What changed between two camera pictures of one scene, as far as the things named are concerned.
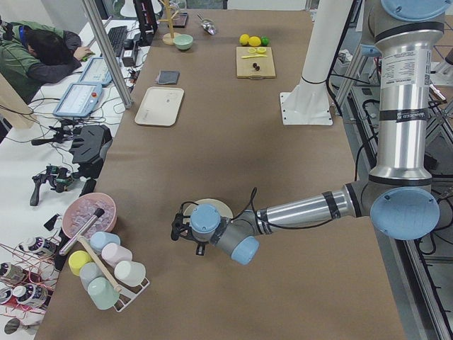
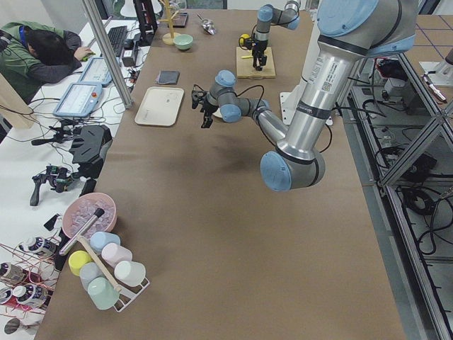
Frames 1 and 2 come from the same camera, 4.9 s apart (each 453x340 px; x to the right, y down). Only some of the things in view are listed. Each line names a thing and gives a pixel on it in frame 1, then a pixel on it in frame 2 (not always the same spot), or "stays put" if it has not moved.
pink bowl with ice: [84, 206] stays put
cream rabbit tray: [160, 106] stays put
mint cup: [102, 293] stays put
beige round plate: [222, 208] to [218, 113]
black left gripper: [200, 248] to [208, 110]
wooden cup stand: [168, 38] stays put
